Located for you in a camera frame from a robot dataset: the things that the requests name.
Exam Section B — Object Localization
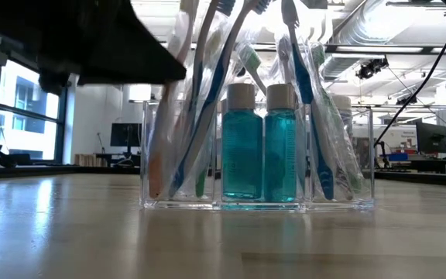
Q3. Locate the purple toothbrush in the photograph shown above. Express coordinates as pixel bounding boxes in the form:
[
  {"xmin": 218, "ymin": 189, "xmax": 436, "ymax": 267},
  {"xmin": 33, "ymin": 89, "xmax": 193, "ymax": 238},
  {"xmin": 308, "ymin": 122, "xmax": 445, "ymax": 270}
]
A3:
[{"xmin": 333, "ymin": 162, "xmax": 354, "ymax": 201}]

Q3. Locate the wooden crate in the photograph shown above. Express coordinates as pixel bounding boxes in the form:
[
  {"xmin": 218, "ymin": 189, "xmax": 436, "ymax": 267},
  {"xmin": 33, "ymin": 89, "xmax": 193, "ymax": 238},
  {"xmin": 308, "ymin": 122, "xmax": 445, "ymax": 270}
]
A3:
[{"xmin": 74, "ymin": 153, "xmax": 106, "ymax": 167}]

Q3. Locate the large window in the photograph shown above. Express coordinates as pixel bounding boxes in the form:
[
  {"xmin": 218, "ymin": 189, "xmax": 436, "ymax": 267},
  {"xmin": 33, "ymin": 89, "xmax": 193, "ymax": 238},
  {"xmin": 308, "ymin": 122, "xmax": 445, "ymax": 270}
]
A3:
[{"xmin": 0, "ymin": 57, "xmax": 67, "ymax": 162}]

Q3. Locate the black computer monitor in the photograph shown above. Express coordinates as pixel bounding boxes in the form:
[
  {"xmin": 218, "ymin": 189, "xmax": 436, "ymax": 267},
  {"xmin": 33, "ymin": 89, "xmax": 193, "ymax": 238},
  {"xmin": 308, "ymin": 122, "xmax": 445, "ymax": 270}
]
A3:
[
  {"xmin": 109, "ymin": 122, "xmax": 142, "ymax": 148},
  {"xmin": 415, "ymin": 122, "xmax": 446, "ymax": 154}
]

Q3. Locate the orange toothbrush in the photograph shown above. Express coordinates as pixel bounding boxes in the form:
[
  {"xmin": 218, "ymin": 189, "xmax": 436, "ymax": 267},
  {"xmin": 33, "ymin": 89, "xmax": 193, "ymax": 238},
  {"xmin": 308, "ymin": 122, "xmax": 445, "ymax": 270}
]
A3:
[{"xmin": 147, "ymin": 0, "xmax": 201, "ymax": 201}]

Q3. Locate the clear acrylic organizer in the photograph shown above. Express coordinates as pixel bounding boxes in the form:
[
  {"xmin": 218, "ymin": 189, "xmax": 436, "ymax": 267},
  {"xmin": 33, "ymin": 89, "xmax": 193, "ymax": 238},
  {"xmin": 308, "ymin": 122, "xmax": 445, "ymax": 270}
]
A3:
[{"xmin": 139, "ymin": 99, "xmax": 376, "ymax": 211}]

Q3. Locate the green toothbrush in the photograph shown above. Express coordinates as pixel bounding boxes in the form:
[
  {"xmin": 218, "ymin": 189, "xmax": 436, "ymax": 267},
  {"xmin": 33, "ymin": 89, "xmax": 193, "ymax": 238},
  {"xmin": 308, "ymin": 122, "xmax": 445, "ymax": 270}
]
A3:
[
  {"xmin": 238, "ymin": 44, "xmax": 269, "ymax": 96},
  {"xmin": 195, "ymin": 166, "xmax": 208, "ymax": 198},
  {"xmin": 310, "ymin": 42, "xmax": 363, "ymax": 193}
]

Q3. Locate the blue toothbrush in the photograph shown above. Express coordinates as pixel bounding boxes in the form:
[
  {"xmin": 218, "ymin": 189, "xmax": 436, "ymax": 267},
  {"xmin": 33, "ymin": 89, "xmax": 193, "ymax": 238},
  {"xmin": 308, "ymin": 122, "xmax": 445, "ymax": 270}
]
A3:
[
  {"xmin": 280, "ymin": 0, "xmax": 335, "ymax": 201},
  {"xmin": 168, "ymin": 0, "xmax": 273, "ymax": 198},
  {"xmin": 180, "ymin": 0, "xmax": 238, "ymax": 133}
]

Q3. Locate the small teal mouthwash bottle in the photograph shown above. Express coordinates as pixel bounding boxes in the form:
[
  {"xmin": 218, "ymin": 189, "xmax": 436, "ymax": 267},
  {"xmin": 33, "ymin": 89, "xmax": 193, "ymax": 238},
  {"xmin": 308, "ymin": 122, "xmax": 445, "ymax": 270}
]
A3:
[
  {"xmin": 263, "ymin": 83, "xmax": 298, "ymax": 203},
  {"xmin": 221, "ymin": 83, "xmax": 264, "ymax": 201}
]

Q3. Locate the black extrusion table frame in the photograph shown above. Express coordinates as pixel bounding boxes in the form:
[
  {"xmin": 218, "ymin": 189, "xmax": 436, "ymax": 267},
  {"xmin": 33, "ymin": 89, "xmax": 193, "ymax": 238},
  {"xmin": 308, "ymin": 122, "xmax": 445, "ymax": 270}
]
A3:
[{"xmin": 0, "ymin": 164, "xmax": 446, "ymax": 186}]

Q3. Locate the black cable to right arm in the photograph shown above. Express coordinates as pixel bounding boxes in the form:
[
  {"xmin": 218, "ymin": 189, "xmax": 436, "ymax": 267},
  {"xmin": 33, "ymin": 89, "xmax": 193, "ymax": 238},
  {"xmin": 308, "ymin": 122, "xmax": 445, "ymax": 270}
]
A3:
[{"xmin": 373, "ymin": 18, "xmax": 446, "ymax": 147}]

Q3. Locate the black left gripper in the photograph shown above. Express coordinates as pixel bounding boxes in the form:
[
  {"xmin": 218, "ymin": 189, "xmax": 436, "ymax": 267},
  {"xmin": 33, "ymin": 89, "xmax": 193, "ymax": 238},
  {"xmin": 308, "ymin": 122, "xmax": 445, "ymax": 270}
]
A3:
[{"xmin": 0, "ymin": 0, "xmax": 187, "ymax": 95}]

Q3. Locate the ceiling light bar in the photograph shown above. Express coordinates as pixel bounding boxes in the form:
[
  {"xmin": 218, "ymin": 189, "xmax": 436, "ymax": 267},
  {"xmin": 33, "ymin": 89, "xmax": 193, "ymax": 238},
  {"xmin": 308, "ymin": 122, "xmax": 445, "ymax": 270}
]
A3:
[{"xmin": 333, "ymin": 45, "xmax": 424, "ymax": 54}]

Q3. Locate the wipes canister with white lid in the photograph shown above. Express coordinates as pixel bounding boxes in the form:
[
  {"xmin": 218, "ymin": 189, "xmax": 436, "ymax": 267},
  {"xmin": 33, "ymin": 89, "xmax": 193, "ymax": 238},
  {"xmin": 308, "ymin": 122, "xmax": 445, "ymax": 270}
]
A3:
[{"xmin": 330, "ymin": 95, "xmax": 354, "ymax": 140}]

